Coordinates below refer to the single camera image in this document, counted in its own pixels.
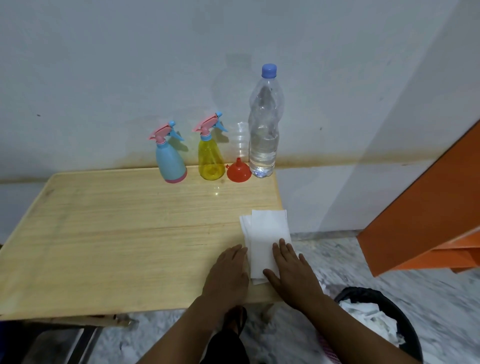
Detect yellow spray bottle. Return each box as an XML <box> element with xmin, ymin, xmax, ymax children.
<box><xmin>197</xmin><ymin>138</ymin><xmax>226</xmax><ymax>181</ymax></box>

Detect black chair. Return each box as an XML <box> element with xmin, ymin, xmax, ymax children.
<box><xmin>0</xmin><ymin>320</ymin><xmax>104</xmax><ymax>364</ymax></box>

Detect person's dark clothing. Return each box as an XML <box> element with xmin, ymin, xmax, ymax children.
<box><xmin>200</xmin><ymin>329</ymin><xmax>250</xmax><ymax>364</ymax></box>

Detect person's right hand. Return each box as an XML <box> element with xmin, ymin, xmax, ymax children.
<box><xmin>262</xmin><ymin>238</ymin><xmax>326</xmax><ymax>313</ymax></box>

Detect person's right forearm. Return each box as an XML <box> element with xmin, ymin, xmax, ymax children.
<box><xmin>299</xmin><ymin>292</ymin><xmax>417</xmax><ymax>364</ymax></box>

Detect person's left forearm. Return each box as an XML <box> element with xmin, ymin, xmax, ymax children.
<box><xmin>136</xmin><ymin>294</ymin><xmax>245</xmax><ymax>364</ymax></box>

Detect person's left hand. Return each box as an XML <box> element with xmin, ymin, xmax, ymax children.
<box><xmin>201</xmin><ymin>244</ymin><xmax>251</xmax><ymax>311</ymax></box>

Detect white paper napkins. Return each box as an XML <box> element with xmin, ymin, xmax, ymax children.
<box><xmin>239</xmin><ymin>209</ymin><xmax>293</xmax><ymax>286</ymax></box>

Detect pink waste basket black liner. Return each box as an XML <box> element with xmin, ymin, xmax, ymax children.
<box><xmin>318</xmin><ymin>286</ymin><xmax>424</xmax><ymax>364</ymax></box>

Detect orange cabinet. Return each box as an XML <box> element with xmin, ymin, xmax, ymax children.
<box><xmin>356</xmin><ymin>119</ymin><xmax>480</xmax><ymax>278</ymax></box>

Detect clear plastic water bottle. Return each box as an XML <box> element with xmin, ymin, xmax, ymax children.
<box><xmin>248</xmin><ymin>63</ymin><xmax>285</xmax><ymax>179</ymax></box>

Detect wooden table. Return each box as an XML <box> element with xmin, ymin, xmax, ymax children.
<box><xmin>0</xmin><ymin>164</ymin><xmax>284</xmax><ymax>327</ymax></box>

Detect red plastic funnel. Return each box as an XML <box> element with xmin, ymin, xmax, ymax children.
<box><xmin>225</xmin><ymin>157</ymin><xmax>252</xmax><ymax>184</ymax></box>

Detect blue spray bottle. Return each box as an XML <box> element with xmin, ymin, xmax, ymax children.
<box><xmin>155</xmin><ymin>144</ymin><xmax>188</xmax><ymax>184</ymax></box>

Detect crumpled white tissues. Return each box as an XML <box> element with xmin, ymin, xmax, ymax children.
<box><xmin>339</xmin><ymin>298</ymin><xmax>407</xmax><ymax>348</ymax></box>

